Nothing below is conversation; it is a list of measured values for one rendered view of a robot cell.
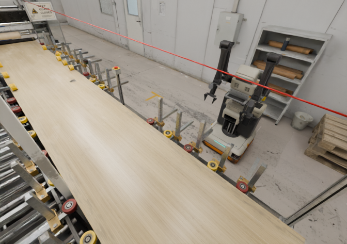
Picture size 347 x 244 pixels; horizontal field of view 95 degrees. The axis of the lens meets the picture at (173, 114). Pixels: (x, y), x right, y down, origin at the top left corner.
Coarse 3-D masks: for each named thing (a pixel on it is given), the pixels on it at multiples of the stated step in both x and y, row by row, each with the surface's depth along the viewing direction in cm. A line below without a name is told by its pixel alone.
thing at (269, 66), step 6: (264, 60) 131; (270, 60) 132; (270, 66) 129; (264, 72) 134; (270, 72) 135; (264, 78) 136; (264, 84) 140; (258, 90) 144; (252, 96) 150; (258, 96) 146
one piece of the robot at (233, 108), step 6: (234, 78) 180; (234, 84) 182; (240, 84) 177; (246, 84) 172; (240, 90) 181; (246, 90) 176; (252, 90) 171; (228, 102) 201; (234, 102) 196; (228, 108) 203; (234, 108) 197; (240, 108) 192; (228, 114) 202; (234, 114) 197; (240, 120) 203
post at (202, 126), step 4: (200, 124) 128; (204, 124) 126; (200, 128) 130; (204, 128) 131; (200, 132) 132; (200, 136) 135; (200, 140) 138; (196, 144) 143; (200, 144) 143; (196, 156) 152
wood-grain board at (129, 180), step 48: (0, 48) 304; (48, 96) 189; (96, 96) 194; (48, 144) 135; (96, 144) 137; (144, 144) 140; (96, 192) 106; (144, 192) 108; (192, 192) 109; (240, 192) 111; (144, 240) 88; (192, 240) 89; (240, 240) 90; (288, 240) 91
